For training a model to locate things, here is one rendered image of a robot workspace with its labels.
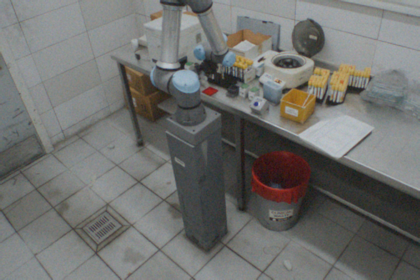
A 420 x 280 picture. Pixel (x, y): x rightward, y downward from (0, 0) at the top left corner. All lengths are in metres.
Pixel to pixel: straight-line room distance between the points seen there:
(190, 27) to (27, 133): 1.75
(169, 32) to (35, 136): 1.99
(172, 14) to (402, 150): 1.18
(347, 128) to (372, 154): 0.19
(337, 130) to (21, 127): 2.46
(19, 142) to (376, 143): 2.69
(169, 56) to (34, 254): 1.66
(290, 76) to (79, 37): 1.96
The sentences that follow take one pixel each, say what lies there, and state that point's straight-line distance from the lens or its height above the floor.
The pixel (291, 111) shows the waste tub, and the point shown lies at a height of 0.93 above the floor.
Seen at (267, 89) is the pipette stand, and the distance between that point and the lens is 1.91.
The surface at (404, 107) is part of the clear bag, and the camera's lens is 2.01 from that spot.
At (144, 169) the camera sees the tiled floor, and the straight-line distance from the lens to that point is 2.91.
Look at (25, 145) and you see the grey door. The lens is 3.31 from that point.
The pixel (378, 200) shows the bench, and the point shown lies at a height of 0.27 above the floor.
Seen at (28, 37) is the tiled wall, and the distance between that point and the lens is 3.10.
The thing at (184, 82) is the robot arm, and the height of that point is 1.17.
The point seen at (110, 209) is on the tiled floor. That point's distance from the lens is 2.69.
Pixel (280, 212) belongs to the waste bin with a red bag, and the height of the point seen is 0.22.
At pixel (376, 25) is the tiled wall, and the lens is 2.09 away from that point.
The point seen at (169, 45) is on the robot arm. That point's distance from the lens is 1.63.
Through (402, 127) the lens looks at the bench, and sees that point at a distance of 1.90.
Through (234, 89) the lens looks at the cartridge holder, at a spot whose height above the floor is 0.89.
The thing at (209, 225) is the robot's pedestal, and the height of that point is 0.24.
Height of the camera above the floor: 1.93
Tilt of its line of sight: 39 degrees down
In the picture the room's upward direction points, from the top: 5 degrees counter-clockwise
